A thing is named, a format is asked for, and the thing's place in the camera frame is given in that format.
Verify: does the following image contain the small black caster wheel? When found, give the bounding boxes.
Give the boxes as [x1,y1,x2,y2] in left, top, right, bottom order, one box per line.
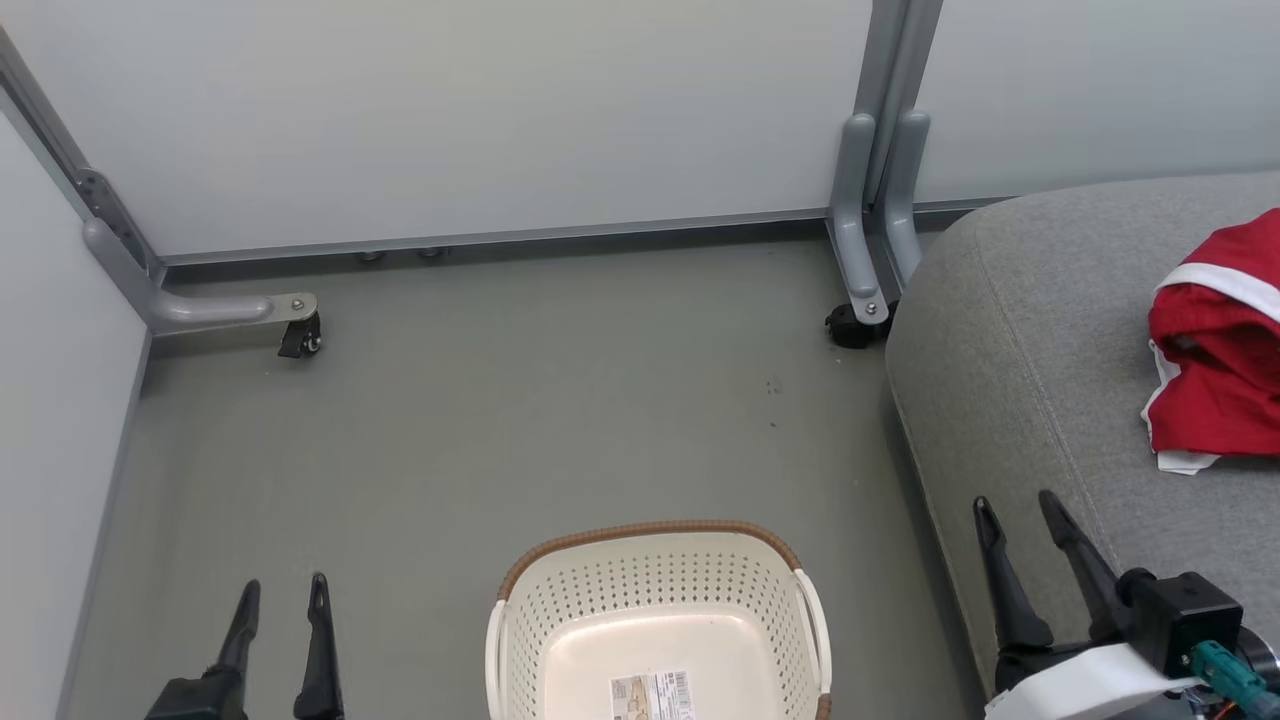
[278,312,323,359]

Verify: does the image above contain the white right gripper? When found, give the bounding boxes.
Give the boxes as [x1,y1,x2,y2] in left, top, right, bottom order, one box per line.
[972,490,1201,720]

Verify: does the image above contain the cream perforated laundry basket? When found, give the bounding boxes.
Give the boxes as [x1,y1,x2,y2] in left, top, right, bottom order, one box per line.
[485,519,834,720]

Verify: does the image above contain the printed paper basket sticker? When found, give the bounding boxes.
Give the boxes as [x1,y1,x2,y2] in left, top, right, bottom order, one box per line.
[610,670,693,720]

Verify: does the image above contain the grey fabric sofa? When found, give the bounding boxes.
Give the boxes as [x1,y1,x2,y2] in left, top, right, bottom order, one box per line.
[885,172,1280,720]

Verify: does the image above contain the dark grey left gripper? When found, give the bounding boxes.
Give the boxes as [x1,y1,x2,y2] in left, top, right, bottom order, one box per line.
[145,572,346,720]

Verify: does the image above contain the grey curved partition leg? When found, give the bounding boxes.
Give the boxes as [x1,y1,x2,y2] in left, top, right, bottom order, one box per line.
[82,218,319,336]

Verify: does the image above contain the teal cable connector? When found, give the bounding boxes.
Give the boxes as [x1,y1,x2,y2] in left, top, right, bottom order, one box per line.
[1190,640,1273,717]

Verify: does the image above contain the red garment with white trim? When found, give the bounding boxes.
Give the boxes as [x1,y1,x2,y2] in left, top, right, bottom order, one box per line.
[1140,208,1280,476]

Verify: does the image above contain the wide white partition panel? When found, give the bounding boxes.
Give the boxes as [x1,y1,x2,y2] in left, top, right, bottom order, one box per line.
[0,0,886,266]

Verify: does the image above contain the large black caster wheel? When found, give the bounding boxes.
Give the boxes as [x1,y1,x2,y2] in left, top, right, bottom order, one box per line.
[825,300,898,351]

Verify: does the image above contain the grey upright partition leg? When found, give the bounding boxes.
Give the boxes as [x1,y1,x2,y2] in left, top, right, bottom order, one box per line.
[883,108,931,291]
[828,112,891,326]

